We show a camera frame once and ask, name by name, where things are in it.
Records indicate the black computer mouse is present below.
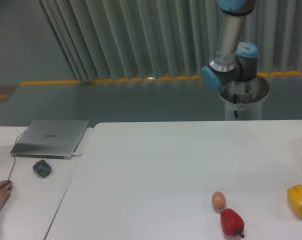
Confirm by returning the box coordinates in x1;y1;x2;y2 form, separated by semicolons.
5;180;13;193

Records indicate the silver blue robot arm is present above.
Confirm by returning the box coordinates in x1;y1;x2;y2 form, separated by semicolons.
201;0;256;90

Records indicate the small black plastic object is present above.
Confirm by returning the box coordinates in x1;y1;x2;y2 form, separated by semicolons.
32;159;52;178

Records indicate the silver closed laptop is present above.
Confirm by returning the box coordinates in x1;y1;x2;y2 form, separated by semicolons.
10;120;89;159

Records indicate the white usb dongle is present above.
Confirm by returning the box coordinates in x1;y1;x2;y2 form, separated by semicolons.
72;152;83;157

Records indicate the brown egg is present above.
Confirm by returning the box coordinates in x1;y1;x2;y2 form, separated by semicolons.
211;191;226;210

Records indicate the red bell pepper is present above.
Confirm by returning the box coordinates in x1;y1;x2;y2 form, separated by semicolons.
220;208;245;238

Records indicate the yellow bell pepper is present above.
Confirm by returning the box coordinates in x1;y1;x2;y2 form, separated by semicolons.
287;184;302;218

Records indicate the black mouse cable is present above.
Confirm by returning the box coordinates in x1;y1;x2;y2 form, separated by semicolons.
7;129;29;182

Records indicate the black pedestal cable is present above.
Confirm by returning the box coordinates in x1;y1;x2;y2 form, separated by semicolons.
232;93;239;119

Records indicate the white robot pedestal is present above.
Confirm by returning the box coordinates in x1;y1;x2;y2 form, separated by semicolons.
218;75;270;121

